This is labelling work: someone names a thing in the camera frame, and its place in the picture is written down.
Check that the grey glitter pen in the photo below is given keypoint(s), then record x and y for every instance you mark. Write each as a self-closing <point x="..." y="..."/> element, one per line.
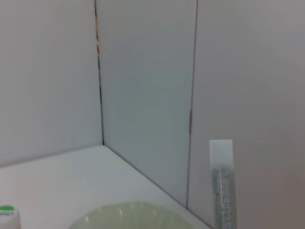
<point x="224" y="190"/>

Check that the clear green-label water bottle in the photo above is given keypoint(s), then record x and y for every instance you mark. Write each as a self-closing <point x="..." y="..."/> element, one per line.
<point x="8" y="218"/>

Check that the wavy clear glass fruit plate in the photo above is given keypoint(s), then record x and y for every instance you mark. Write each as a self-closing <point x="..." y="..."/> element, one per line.
<point x="133" y="217"/>

